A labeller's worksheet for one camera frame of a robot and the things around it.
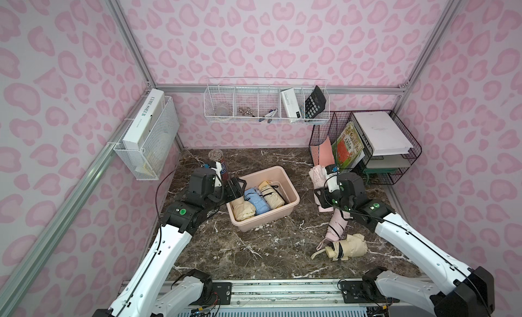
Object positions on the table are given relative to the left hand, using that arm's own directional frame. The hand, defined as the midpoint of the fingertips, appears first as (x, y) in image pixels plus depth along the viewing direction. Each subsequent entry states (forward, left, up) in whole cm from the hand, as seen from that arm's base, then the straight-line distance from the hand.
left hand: (240, 183), depth 71 cm
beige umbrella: (-2, +1, -16) cm, 17 cm away
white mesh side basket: (+7, +33, +3) cm, 34 cm away
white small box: (+39, -20, +6) cm, 44 cm away
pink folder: (+35, -42, -26) cm, 60 cm away
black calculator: (+39, -31, +5) cm, 50 cm away
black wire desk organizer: (+17, -65, -13) cm, 68 cm away
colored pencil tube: (+19, +12, -18) cm, 28 cm away
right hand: (+2, -28, -8) cm, 30 cm away
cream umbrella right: (-14, -43, -23) cm, 51 cm away
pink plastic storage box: (+15, -16, -21) cm, 30 cm away
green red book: (+30, -49, -14) cm, 59 cm away
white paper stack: (+31, -63, -5) cm, 71 cm away
